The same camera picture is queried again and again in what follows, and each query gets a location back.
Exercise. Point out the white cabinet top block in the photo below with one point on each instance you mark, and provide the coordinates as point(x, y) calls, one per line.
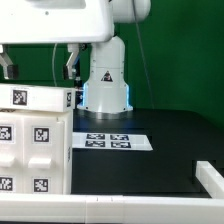
point(39, 98)

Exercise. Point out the white cabinet body box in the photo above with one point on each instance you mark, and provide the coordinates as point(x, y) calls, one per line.
point(23, 119)

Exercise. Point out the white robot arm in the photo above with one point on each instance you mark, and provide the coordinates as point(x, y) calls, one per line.
point(106, 94)

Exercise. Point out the white flat marker plate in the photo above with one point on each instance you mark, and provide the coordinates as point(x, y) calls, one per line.
point(110, 141)

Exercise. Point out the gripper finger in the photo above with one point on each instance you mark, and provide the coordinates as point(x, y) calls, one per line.
point(10, 70)

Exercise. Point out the white front rail bar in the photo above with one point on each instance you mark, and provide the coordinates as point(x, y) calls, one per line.
point(121, 209)

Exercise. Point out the white cabinet door panel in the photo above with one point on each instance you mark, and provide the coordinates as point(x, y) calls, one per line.
point(43, 158)

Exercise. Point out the white small door panel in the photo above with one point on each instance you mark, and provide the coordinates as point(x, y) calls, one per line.
point(11, 158)

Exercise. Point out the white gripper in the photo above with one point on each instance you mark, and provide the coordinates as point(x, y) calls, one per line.
point(56, 21)

